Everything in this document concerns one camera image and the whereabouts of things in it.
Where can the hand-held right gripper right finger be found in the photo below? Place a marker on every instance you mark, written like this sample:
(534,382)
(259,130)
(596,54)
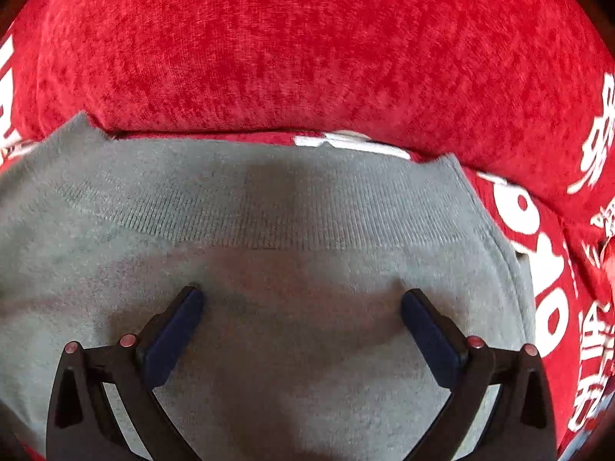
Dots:
(432,345)

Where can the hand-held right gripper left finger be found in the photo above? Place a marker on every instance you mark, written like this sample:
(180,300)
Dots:
(170,345)

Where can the red printed sofa backrest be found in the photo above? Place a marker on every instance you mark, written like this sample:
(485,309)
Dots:
(312,48)

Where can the grey knit sweater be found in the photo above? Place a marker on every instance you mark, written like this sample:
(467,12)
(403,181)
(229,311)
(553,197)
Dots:
(298,269)

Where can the red printed sofa cover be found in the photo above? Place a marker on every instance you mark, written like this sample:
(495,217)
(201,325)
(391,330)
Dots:
(557,297)

